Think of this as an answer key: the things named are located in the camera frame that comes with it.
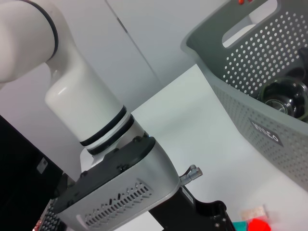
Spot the left gripper cable with connector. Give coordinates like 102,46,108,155
179,164,203,184

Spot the teal square block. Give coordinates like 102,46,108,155
231,219,249,231

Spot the grey perforated plastic storage basket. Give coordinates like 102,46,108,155
181,0,308,193

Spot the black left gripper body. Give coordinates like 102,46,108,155
148,183,236,231

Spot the glass teacup with black holder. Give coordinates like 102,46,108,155
260,76,308,120

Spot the orange red sloped block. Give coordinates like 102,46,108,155
247,217,272,231

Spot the black computer monitor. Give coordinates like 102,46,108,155
0,115,65,231

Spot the black computer keyboard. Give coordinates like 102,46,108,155
41,199,66,231

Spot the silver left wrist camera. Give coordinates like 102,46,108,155
54,136,181,229

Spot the translucent white pink block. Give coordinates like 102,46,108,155
240,205,268,221

